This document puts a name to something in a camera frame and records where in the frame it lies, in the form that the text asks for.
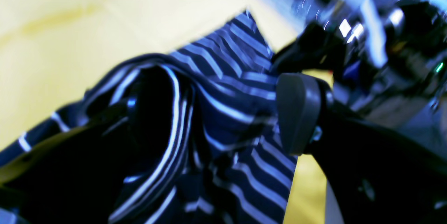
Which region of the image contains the navy white striped T-shirt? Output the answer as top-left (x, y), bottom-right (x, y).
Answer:
top-left (1, 11), bottom-right (296, 224)

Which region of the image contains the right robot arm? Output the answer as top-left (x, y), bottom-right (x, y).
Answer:
top-left (272, 0), bottom-right (446, 128)

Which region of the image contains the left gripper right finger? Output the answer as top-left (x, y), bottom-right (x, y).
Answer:
top-left (276, 73), bottom-right (447, 224)

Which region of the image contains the yellow table cloth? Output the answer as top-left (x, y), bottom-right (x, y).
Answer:
top-left (1, 0), bottom-right (328, 224)

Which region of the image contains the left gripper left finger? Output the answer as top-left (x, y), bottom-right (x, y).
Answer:
top-left (1, 100), bottom-right (138, 224)

